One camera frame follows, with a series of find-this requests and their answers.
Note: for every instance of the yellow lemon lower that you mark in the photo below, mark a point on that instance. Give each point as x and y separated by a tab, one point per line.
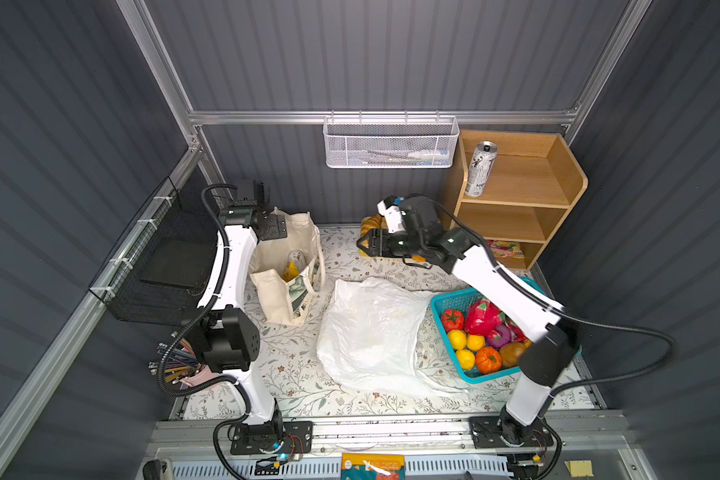
466	359

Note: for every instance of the white wire wall basket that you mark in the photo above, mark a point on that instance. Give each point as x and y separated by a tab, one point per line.
382	142

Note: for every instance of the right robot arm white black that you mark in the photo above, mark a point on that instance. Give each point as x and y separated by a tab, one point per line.
554	331

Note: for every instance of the yellow snack packet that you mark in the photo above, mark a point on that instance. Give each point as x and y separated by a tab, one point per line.
291	272

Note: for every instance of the pink snack packet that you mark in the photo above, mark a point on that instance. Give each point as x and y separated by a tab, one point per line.
506	249

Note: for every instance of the purple onion toy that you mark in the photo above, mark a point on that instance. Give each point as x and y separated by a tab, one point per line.
501	336

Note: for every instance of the yellow lemon middle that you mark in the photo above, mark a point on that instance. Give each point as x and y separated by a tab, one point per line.
475	342

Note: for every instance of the coloured pencils bundle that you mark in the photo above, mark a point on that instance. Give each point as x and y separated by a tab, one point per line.
181	361

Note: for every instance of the teal plastic fruit basket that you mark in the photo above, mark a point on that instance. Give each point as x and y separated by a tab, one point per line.
462	300

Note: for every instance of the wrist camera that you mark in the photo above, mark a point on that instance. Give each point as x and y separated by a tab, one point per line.
251	193
389	210

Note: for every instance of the yellow lemon upper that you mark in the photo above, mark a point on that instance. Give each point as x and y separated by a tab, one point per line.
458	339

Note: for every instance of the silver can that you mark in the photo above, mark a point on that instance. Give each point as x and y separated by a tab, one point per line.
299	258
479	168

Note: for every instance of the pink dragon fruit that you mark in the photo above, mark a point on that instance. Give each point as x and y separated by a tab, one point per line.
482	318

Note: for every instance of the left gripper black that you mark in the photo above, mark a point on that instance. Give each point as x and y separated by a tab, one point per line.
275	227

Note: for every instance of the yellow sticky note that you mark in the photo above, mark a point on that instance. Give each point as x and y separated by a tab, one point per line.
580	469

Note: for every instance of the orange pumpkin toy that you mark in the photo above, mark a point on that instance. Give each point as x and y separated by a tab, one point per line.
488	360

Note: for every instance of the red tomato toy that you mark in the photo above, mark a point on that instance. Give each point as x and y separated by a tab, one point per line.
452	319

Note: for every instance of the floral table mat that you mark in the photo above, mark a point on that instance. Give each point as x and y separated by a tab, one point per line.
294	376

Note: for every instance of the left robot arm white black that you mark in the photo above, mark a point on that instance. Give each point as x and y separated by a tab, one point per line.
222	336

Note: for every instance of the white plastic grocery bag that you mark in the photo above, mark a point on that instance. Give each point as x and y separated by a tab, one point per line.
368	337

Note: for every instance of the bread rolls cluster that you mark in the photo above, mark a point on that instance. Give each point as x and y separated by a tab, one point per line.
375	238

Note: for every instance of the wooden shelf unit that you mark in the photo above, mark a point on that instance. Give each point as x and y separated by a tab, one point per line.
533	186

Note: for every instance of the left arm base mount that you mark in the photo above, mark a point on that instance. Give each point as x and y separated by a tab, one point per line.
292	437

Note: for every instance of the yellow lemon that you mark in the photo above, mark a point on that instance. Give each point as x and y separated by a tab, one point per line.
466	359
458	339
475	342

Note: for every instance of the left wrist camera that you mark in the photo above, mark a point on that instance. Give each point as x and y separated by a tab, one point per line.
251	193

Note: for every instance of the cream canvas tote bag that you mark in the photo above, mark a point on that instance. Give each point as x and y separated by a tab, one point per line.
288	303

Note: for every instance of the black wire wall basket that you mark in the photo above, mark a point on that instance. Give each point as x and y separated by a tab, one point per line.
164	272

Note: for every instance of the brown kiwi toy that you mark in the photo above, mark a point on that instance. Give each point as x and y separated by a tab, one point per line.
511	353

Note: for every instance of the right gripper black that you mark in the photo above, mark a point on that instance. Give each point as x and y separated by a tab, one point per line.
376	236

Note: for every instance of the toothpaste tube in basket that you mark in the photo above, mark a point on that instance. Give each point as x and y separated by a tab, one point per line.
433	156

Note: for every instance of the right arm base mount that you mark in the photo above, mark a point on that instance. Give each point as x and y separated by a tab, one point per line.
496	431

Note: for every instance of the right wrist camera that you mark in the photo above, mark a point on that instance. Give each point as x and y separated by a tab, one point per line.
389	210

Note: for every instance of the colourful book at front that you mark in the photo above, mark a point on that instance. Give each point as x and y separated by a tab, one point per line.
367	466

